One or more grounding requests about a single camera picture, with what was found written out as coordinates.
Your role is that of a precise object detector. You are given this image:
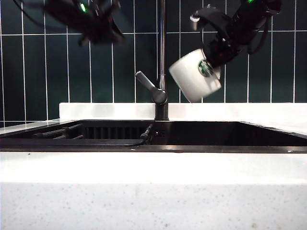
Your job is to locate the black sink basin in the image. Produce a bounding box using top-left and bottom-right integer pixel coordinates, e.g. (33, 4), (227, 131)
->
(0, 119), (307, 154)

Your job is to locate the white Starbucks logo mug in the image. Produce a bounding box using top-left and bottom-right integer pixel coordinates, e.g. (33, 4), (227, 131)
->
(168, 47), (223, 104)

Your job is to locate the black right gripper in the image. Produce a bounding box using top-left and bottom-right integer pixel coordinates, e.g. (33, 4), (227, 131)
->
(202, 33), (242, 70)

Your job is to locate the grey faucet lever handle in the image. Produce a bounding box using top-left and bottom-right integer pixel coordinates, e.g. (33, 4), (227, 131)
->
(135, 70), (168, 104)

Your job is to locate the small black sink rod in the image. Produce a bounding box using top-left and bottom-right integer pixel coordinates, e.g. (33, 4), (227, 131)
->
(140, 124), (154, 145)

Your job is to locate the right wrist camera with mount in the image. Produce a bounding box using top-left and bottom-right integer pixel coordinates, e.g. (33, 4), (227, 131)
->
(189, 6), (232, 38)

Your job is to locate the black sink drain rack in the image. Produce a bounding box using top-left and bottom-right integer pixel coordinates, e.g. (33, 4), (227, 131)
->
(0, 123), (145, 147)

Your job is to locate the dark metal faucet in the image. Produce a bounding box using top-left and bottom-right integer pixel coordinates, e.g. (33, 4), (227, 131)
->
(154, 0), (170, 121)

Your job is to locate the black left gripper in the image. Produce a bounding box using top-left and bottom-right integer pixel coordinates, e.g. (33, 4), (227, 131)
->
(43, 0), (127, 46)

